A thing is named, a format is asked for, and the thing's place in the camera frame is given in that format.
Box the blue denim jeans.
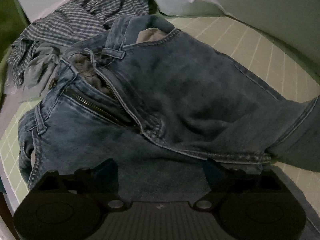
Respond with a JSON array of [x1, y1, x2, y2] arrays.
[[18, 15, 319, 202]]

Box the light carrot print curtain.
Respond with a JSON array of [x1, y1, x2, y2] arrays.
[[18, 0, 319, 64]]

